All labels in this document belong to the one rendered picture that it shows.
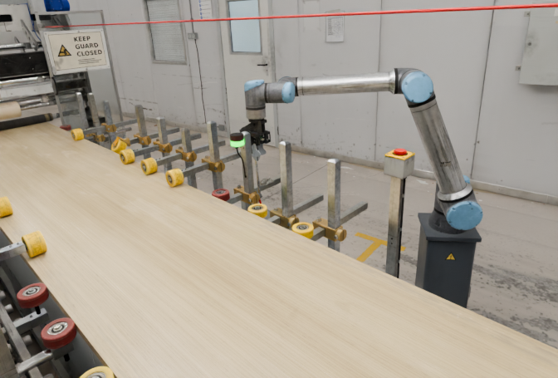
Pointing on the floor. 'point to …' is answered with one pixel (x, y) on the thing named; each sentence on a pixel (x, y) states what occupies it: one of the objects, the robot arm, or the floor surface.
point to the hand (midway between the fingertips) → (256, 158)
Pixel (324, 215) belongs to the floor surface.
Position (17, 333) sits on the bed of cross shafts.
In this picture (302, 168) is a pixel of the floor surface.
